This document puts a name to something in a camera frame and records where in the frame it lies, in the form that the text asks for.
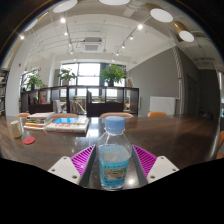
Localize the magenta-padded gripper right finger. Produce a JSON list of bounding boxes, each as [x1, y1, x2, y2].
[[130, 143, 180, 188]]

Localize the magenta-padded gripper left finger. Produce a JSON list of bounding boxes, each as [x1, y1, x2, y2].
[[47, 144, 100, 189]]

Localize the clear blue-capped water bottle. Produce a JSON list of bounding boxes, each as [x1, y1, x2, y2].
[[96, 115, 133, 192]]

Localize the flat round red coaster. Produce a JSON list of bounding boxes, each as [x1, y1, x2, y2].
[[22, 136, 36, 145]]

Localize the blue-covered book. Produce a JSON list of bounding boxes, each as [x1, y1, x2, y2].
[[52, 117, 88, 125]]

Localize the stack of books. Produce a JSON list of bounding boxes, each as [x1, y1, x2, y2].
[[23, 111, 56, 131]]

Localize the cream paper cup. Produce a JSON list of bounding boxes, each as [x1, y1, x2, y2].
[[10, 119, 23, 140]]

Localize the white board panel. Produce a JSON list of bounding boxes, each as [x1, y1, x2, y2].
[[149, 96, 177, 116]]

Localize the potted green plant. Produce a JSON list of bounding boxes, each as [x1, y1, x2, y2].
[[56, 68, 77, 87], [24, 71, 44, 92], [99, 64, 128, 88]]

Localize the tall dark bookshelf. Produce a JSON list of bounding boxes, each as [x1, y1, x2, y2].
[[0, 68, 10, 118]]

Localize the ceiling air conditioner unit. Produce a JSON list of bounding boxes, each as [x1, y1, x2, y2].
[[81, 37, 104, 54]]

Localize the ceiling lights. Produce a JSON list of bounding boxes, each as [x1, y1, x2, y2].
[[18, 0, 196, 56]]

